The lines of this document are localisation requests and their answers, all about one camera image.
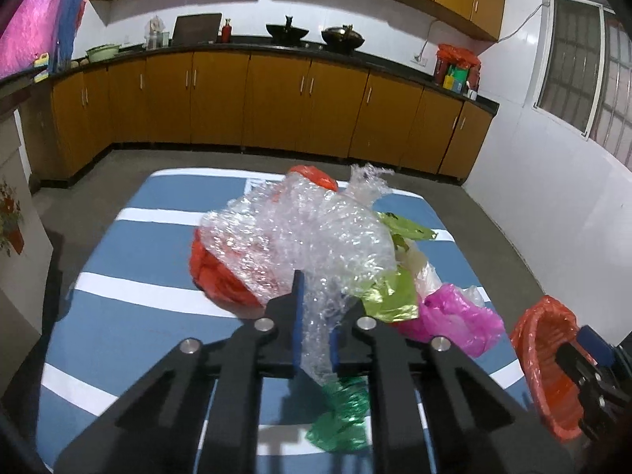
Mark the wooden lower kitchen cabinets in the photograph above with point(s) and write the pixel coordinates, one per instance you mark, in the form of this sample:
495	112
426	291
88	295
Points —
217	103

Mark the green basin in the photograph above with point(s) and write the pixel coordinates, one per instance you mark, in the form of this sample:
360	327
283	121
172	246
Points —
102	53

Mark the pink plastic bag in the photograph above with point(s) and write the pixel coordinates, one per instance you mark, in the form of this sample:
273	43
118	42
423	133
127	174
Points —
454	321

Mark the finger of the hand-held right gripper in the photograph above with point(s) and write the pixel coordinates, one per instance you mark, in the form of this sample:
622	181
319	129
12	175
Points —
575	363
598	350

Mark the white flowered cabinet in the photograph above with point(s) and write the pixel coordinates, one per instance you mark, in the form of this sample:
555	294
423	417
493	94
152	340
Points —
19	237

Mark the black kitchen countertop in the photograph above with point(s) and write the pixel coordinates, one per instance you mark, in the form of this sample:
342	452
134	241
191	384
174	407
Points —
385	66

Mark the large red plastic bag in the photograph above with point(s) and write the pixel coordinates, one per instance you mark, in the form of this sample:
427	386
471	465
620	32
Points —
217	271

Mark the blue white striped table cover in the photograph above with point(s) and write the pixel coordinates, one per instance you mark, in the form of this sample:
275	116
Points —
148	252

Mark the red bottle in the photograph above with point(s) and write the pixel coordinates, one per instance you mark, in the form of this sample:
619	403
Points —
226	32

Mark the white plastic bag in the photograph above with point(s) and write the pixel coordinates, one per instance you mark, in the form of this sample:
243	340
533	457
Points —
419	269

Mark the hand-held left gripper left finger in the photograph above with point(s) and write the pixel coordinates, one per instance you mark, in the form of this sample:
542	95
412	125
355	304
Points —
297	321

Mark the small yellow packet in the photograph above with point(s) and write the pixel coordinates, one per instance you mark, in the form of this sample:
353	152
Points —
41	66

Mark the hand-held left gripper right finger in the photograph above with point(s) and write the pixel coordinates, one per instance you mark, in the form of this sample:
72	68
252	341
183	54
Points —
335	350

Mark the barred window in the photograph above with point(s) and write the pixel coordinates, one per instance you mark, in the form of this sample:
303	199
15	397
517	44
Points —
572	59

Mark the white cup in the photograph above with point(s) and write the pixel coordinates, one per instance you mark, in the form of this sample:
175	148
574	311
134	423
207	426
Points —
472	95

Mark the pink hanging cloth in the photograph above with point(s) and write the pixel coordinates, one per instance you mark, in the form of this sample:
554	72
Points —
34	15

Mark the wall socket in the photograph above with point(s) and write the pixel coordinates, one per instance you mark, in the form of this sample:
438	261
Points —
418	59

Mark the yellow-green plastic bag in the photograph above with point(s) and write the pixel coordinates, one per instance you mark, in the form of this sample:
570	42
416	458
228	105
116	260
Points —
390	301

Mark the clear bubble wrap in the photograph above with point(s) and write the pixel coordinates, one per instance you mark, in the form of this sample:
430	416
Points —
296	237

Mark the red bag on boxes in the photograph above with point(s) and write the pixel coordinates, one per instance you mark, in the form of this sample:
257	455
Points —
456	55

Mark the dark brown board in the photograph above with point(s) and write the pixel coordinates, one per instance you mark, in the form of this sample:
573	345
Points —
196	29

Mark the black wok with lid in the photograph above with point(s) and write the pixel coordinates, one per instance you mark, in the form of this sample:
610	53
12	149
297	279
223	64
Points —
341	37

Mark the clear jar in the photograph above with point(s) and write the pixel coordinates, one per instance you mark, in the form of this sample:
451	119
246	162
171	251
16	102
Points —
156	34

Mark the green box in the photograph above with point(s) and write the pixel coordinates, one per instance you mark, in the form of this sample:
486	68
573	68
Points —
455	79

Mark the green plastic bag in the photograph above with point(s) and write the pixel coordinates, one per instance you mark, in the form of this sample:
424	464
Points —
340	424

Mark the red lined trash basket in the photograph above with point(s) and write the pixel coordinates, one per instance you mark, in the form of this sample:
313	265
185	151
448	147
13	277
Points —
538	365

